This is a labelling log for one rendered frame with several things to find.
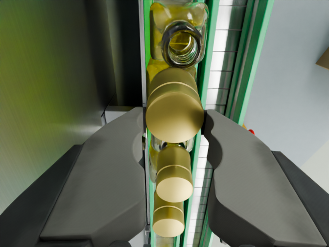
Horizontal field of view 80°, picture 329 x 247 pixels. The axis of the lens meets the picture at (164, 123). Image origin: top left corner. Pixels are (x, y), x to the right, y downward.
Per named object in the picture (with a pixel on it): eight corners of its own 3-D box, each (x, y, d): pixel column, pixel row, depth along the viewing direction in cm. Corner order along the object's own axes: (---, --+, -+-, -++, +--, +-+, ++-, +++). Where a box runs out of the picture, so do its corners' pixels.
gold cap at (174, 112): (149, 66, 14) (142, 88, 10) (199, 67, 14) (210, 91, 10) (149, 111, 16) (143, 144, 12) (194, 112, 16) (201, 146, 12)
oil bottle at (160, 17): (158, 3, 34) (146, 0, 16) (190, 3, 34) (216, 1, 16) (157, 37, 37) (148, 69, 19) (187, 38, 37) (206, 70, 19)
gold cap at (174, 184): (157, 144, 20) (154, 175, 17) (191, 145, 20) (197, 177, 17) (156, 169, 22) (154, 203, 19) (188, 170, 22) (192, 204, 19)
